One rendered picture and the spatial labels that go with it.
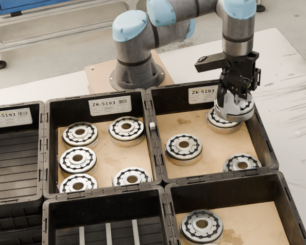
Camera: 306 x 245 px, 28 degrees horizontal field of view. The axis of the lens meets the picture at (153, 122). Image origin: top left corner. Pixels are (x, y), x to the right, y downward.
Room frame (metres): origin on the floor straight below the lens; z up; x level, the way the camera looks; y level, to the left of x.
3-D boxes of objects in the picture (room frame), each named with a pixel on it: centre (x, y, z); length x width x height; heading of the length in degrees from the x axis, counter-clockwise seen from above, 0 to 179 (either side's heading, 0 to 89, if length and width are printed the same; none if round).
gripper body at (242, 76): (1.22, -0.22, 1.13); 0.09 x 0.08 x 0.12; 51
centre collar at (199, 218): (0.97, -0.10, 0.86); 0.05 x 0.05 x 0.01
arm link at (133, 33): (1.68, 0.04, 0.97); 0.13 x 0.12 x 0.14; 107
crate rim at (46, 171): (1.24, 0.15, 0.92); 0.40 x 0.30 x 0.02; 4
